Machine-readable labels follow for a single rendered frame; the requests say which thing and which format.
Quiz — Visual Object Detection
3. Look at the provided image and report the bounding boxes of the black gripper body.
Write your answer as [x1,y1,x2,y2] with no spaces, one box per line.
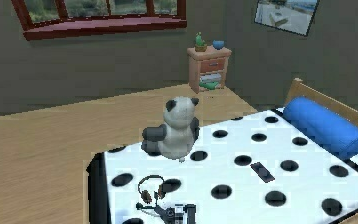
[154,205,175,222]

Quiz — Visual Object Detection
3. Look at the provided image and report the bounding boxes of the brown headphones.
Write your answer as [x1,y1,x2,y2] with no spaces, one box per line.
[137,174,167,205]

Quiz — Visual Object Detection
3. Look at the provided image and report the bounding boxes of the bed with black dotted cover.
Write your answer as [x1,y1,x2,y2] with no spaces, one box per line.
[85,77,358,224]

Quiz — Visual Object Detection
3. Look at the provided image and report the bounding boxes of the black and white panda toy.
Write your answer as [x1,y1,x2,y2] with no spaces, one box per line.
[140,96,201,164]

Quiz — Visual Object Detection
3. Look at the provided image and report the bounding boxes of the black remote control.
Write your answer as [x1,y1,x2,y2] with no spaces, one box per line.
[249,161,276,184]

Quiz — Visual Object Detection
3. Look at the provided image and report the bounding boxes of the green object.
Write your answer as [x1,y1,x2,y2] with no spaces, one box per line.
[199,81,222,91]

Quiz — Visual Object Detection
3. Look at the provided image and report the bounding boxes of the wooden nightstand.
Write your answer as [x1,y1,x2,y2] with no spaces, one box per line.
[186,45,232,95]

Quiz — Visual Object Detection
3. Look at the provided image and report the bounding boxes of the green cactus in pot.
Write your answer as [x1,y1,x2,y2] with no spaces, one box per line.
[194,31,208,53]

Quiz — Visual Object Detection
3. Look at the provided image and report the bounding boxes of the blue bowl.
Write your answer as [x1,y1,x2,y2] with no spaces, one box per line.
[212,39,226,51]

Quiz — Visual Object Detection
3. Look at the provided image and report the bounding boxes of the blue bolster pillow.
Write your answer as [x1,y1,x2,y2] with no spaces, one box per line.
[282,96,358,161]

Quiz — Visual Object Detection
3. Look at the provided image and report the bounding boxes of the red framed window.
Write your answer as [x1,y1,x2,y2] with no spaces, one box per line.
[10,0,188,42]

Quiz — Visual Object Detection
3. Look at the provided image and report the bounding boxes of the framed wall picture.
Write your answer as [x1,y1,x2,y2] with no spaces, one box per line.
[254,0,321,37]

